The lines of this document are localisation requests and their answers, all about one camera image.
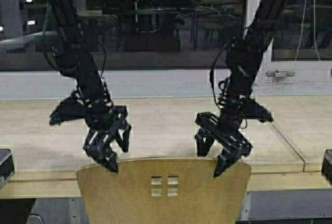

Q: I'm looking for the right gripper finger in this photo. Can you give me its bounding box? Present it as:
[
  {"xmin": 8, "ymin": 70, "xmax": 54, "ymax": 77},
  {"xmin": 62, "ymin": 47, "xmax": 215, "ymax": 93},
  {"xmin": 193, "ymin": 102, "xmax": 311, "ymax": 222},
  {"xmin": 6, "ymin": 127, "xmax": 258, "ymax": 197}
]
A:
[
  {"xmin": 213, "ymin": 154, "xmax": 237, "ymax": 178},
  {"xmin": 196, "ymin": 135, "xmax": 215, "ymax": 157}
]

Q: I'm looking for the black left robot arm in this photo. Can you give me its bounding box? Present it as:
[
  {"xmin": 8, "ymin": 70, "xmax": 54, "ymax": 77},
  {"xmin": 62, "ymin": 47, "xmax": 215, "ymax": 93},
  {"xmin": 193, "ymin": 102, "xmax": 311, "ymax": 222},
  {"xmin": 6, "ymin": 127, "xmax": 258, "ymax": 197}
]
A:
[{"xmin": 46, "ymin": 0, "xmax": 132, "ymax": 173}]

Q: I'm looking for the long wooden counter table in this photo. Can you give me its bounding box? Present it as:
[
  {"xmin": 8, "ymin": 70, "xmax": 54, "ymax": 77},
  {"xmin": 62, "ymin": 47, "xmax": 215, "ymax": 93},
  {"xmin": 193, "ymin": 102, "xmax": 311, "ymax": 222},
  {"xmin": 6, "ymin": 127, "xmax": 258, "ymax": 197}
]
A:
[{"xmin": 1, "ymin": 95, "xmax": 331, "ymax": 199}]

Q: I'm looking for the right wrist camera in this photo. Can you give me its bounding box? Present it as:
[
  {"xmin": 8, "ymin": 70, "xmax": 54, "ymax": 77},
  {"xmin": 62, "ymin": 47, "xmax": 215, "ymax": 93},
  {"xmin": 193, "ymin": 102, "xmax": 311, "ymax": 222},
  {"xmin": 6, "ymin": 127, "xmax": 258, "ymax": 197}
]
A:
[{"xmin": 242, "ymin": 99, "xmax": 274, "ymax": 123}]

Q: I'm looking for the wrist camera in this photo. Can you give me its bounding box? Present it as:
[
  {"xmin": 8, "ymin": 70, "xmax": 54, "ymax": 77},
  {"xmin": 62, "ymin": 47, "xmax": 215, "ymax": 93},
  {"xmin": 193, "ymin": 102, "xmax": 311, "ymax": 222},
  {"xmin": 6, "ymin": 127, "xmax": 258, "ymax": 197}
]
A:
[
  {"xmin": 242, "ymin": 99, "xmax": 274, "ymax": 123},
  {"xmin": 49, "ymin": 96, "xmax": 86, "ymax": 125}
]

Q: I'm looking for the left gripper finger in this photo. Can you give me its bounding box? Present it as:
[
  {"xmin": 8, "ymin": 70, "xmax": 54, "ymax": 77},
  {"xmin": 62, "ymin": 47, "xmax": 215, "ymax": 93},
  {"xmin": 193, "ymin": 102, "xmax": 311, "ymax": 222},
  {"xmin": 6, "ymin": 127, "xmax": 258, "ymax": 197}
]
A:
[
  {"xmin": 116, "ymin": 127, "xmax": 130, "ymax": 152},
  {"xmin": 98, "ymin": 153, "xmax": 118, "ymax": 173}
]

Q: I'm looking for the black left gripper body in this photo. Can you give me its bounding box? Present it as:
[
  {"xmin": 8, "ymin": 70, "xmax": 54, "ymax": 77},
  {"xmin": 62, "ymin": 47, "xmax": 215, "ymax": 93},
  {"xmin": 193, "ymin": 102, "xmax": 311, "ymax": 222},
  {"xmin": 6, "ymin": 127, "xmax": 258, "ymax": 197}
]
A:
[{"xmin": 83, "ymin": 105, "xmax": 132, "ymax": 162}]

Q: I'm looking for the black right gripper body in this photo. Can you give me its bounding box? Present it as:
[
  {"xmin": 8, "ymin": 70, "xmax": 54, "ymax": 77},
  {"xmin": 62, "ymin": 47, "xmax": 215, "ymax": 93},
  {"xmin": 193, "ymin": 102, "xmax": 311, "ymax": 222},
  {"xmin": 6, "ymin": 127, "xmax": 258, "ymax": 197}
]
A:
[{"xmin": 195, "ymin": 112, "xmax": 253, "ymax": 160}]

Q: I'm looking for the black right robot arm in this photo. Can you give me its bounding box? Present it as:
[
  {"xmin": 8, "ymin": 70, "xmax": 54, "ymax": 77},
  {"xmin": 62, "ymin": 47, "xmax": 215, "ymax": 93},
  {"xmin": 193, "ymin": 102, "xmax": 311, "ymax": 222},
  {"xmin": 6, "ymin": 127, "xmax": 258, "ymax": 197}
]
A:
[{"xmin": 195, "ymin": 0, "xmax": 287, "ymax": 178}]

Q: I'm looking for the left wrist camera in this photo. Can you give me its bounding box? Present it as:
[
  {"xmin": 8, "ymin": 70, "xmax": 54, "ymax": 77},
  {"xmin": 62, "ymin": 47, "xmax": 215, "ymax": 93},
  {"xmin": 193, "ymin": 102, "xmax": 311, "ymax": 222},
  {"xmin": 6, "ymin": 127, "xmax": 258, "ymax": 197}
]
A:
[{"xmin": 49, "ymin": 96, "xmax": 86, "ymax": 125}]

